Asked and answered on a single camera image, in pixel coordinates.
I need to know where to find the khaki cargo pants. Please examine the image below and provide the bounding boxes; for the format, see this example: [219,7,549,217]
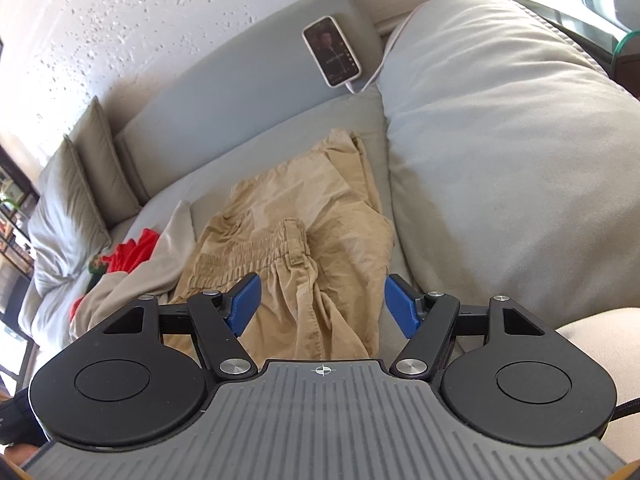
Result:
[172,130,394,365]

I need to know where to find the person's right hand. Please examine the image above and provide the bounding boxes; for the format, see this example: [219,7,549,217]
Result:
[3,443,39,466]

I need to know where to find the beige sweatshirt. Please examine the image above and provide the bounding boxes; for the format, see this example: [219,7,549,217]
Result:
[70,200,195,341]

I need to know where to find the red garment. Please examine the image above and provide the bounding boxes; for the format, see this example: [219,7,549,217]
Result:
[70,228,160,320]

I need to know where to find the front grey throw pillow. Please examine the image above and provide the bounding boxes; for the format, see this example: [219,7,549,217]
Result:
[27,139,111,296]

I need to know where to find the grey throw pillow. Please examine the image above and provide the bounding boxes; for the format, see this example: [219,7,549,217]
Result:
[27,139,111,296]
[70,96,141,229]

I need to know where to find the person's knee in beige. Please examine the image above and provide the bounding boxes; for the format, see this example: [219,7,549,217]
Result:
[558,308,640,463]

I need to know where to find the rear grey throw pillow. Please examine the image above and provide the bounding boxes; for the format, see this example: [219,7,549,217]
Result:
[70,96,141,229]

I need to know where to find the black bookshelf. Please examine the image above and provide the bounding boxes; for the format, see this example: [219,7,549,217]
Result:
[1,148,39,320]

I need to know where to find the white smartphone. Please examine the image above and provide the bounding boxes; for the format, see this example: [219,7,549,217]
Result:
[302,15,362,88]

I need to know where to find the glass side table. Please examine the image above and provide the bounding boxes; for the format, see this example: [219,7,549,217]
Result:
[514,0,639,96]

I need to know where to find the white charging cable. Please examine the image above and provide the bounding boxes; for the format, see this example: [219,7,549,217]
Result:
[344,8,426,96]

